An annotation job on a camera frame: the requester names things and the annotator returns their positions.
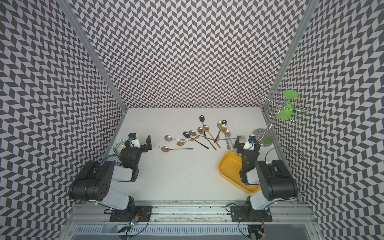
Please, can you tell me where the silver spoon ornate handle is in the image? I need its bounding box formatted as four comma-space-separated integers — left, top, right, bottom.
225, 130, 231, 150

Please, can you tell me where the yellow storage box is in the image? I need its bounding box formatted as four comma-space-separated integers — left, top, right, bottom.
218, 152, 260, 194

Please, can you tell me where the gold bowl ornate spoon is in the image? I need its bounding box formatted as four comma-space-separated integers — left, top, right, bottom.
221, 124, 227, 138

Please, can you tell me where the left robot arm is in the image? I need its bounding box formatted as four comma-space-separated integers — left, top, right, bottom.
68, 133, 153, 215

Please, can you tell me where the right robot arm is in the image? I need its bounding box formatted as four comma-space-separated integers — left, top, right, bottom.
234, 135, 299, 216

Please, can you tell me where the silver spoon far right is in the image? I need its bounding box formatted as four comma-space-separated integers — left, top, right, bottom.
220, 135, 245, 141

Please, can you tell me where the silver spoon left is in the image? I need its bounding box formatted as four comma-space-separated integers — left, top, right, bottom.
164, 135, 187, 142

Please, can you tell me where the purple spoon right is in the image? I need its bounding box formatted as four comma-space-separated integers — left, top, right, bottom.
214, 120, 227, 143

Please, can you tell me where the silver spoon upright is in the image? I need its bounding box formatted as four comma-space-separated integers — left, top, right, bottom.
217, 121, 222, 140

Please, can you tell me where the ornate gold small spoon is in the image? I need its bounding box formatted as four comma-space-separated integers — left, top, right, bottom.
177, 136, 199, 146

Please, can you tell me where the rose gold spoon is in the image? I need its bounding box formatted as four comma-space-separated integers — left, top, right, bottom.
198, 127, 217, 150

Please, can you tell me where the purple spoon long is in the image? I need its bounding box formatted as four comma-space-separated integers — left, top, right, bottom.
199, 115, 207, 139

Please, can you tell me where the blue patterned bowl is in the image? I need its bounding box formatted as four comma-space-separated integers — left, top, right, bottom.
102, 154, 122, 167

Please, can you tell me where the chrome cup holder rack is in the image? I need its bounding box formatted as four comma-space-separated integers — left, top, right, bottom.
253, 90, 308, 147

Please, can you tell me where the green plastic goblet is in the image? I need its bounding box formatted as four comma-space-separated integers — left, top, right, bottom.
260, 89, 300, 145

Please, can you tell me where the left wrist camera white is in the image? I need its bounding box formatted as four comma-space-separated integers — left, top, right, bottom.
128, 133, 141, 148

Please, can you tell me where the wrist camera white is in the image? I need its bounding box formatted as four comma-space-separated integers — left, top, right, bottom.
128, 133, 141, 148
243, 135, 257, 151

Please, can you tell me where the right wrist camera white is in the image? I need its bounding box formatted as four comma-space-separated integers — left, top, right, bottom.
243, 135, 257, 151

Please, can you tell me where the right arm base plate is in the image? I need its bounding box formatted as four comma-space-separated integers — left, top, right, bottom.
229, 205, 273, 223

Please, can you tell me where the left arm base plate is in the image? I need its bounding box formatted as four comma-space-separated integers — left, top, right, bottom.
109, 206, 153, 223

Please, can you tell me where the aluminium rail frame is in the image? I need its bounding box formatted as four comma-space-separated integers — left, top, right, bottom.
59, 201, 323, 240

